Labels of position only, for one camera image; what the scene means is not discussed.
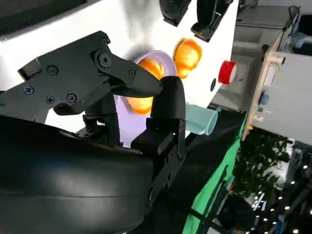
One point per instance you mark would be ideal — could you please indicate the pale green mug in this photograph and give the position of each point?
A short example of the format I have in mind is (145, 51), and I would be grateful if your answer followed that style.
(197, 117)

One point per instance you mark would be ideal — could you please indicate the grey cabinet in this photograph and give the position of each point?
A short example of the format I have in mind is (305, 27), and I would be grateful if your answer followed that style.
(251, 36)

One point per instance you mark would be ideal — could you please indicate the black metal stand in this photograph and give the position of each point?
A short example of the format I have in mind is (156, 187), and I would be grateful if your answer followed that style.
(202, 217)

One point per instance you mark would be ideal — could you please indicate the black cloth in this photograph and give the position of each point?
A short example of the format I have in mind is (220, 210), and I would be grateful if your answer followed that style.
(207, 148)

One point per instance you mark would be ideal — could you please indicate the orange and white bread roll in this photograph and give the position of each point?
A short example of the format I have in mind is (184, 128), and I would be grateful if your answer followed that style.
(140, 104)
(187, 56)

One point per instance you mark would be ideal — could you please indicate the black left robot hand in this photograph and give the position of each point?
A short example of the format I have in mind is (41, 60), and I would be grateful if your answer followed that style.
(207, 19)

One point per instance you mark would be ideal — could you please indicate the lilac plate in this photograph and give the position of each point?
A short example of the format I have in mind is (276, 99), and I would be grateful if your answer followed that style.
(124, 122)

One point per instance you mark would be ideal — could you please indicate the red cylinder with white rim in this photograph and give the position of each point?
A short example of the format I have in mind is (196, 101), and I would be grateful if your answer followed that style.
(226, 72)

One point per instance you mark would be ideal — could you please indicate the green cloth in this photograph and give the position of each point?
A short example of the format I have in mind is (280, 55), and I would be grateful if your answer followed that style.
(207, 195)

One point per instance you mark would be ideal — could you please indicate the dark green leafy plant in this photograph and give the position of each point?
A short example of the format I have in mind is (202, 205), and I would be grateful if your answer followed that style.
(260, 161)

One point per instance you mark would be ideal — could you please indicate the wooden frame with white panel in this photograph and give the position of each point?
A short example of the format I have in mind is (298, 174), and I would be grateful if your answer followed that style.
(287, 92)

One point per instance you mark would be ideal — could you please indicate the black round table grommet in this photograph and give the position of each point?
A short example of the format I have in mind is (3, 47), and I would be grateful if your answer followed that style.
(213, 84)

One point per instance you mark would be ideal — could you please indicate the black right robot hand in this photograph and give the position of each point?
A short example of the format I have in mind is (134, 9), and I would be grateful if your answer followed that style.
(73, 175)

